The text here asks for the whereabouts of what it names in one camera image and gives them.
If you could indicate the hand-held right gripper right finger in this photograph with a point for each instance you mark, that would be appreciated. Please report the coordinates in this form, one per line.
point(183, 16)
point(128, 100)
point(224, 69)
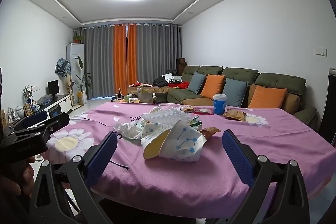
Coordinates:
point(237, 158)

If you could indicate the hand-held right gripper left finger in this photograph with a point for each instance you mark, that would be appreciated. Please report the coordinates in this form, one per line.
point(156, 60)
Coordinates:
point(101, 158)

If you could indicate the white foam fruit net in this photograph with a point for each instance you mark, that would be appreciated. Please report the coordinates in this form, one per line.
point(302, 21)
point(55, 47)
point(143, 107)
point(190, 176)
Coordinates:
point(168, 115)

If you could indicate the black pointed carton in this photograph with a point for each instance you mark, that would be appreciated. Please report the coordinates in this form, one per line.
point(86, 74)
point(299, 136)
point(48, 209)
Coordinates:
point(120, 96)

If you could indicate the red garment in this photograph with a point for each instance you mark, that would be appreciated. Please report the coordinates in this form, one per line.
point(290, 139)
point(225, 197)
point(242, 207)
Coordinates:
point(183, 85)

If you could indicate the person's left hand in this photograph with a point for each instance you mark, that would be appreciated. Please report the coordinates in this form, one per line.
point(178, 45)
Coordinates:
point(27, 176)

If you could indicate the large-leaf plant in yellow pot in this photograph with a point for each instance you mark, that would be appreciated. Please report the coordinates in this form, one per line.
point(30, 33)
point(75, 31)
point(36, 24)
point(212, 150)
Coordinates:
point(82, 82)

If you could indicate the black garment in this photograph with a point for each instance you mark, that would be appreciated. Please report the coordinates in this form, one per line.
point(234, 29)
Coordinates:
point(160, 80)

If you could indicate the orange cushion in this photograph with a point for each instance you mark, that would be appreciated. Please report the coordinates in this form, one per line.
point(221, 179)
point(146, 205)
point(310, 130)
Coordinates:
point(212, 87)
point(266, 98)

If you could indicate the white wall socket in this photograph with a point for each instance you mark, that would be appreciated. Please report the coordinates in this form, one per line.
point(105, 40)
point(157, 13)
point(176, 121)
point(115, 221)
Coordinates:
point(35, 87)

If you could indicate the orange curtain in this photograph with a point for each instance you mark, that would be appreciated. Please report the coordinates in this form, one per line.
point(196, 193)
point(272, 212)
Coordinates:
point(120, 58)

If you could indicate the tall beige box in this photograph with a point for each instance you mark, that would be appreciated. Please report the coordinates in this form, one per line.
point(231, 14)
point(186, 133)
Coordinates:
point(2, 117)

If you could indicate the beige tall stand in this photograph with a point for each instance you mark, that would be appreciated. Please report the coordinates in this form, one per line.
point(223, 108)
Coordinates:
point(69, 90)

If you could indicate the blue and white porcelain jar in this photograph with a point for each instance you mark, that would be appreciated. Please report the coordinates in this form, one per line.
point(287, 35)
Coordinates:
point(35, 107)

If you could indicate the brown cardboard box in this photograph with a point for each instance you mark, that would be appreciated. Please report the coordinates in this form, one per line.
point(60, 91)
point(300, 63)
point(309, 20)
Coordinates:
point(181, 66)

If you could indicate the small orange brown wrapper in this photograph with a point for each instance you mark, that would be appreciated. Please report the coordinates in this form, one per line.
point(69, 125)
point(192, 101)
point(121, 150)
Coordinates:
point(188, 109)

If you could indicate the grey curtain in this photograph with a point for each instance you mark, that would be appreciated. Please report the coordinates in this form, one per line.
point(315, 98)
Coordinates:
point(98, 61)
point(157, 50)

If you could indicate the black blue-lit box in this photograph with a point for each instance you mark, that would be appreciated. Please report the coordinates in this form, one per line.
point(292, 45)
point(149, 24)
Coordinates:
point(54, 111)

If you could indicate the white light switch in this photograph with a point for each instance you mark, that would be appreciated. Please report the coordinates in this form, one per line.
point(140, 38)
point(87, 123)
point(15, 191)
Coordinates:
point(321, 50)

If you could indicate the gold framed picture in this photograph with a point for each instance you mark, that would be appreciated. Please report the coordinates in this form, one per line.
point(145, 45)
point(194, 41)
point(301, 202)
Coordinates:
point(27, 109)

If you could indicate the white standing air conditioner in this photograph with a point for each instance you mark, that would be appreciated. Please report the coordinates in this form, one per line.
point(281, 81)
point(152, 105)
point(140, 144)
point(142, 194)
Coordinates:
point(74, 66)

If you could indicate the pink floral blanket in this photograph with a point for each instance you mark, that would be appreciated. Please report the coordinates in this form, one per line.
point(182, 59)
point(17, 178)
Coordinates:
point(262, 140)

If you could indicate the cluster of gold-lidded jars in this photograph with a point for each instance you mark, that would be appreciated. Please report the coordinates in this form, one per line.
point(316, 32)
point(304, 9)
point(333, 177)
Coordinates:
point(143, 97)

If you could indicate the black monitor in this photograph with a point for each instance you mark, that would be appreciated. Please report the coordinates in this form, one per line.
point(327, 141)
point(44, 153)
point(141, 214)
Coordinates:
point(53, 87)

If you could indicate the coffee table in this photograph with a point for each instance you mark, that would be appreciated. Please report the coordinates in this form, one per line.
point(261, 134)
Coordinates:
point(160, 100)

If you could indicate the blue cup with white lid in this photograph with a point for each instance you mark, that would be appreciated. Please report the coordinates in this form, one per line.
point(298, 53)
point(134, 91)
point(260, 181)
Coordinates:
point(219, 106)

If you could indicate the black chair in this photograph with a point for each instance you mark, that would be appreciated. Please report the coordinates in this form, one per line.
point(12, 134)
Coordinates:
point(328, 108)

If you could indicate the white ceramic jar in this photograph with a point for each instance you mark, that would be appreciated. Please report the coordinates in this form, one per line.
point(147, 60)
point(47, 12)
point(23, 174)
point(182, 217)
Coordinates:
point(19, 111)

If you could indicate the white tv cabinet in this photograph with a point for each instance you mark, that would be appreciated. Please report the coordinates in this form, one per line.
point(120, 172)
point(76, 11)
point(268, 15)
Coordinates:
point(65, 106)

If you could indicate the olive plant in blue vase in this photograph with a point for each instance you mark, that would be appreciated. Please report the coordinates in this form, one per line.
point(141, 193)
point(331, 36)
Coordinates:
point(28, 94)

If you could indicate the dark brown snack wrapper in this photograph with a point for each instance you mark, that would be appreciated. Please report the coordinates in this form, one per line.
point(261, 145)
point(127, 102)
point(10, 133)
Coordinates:
point(235, 115)

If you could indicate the green snack wrapper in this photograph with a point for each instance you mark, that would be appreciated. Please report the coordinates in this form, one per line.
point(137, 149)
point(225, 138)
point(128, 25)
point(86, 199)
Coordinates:
point(196, 123)

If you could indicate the cellophane gift basket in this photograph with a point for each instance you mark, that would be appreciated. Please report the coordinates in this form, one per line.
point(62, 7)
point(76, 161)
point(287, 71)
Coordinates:
point(12, 115)

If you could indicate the brown padded ottoman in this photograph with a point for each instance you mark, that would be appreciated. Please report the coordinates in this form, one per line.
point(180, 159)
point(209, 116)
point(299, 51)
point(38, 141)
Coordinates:
point(152, 89)

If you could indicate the grey-blue cushion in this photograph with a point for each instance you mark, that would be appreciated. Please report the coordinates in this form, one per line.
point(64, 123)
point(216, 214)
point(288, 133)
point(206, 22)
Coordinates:
point(197, 83)
point(235, 92)

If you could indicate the small green potted plant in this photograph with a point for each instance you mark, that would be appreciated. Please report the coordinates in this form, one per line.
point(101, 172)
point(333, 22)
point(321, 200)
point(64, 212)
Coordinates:
point(77, 39)

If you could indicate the blue patterned bag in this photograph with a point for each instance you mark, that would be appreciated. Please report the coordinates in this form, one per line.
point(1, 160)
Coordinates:
point(46, 100)

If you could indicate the blue patterned cloth cover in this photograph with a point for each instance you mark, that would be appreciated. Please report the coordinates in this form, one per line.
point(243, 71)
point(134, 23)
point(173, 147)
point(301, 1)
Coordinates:
point(62, 66)

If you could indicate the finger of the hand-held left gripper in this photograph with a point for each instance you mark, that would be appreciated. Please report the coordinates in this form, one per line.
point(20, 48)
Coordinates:
point(35, 117)
point(59, 121)

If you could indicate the green sofa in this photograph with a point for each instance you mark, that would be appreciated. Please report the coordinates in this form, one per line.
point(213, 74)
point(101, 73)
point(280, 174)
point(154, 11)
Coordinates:
point(278, 82)

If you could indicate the red and white packet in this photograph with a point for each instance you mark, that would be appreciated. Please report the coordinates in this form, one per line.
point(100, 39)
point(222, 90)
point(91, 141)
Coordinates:
point(203, 111)

